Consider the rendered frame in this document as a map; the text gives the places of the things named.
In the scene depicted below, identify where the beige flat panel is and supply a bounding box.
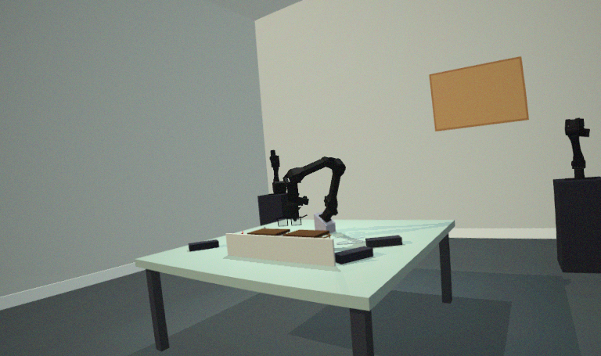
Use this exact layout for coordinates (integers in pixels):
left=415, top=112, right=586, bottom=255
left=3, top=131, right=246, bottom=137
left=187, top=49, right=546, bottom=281
left=225, top=233, right=336, bottom=266

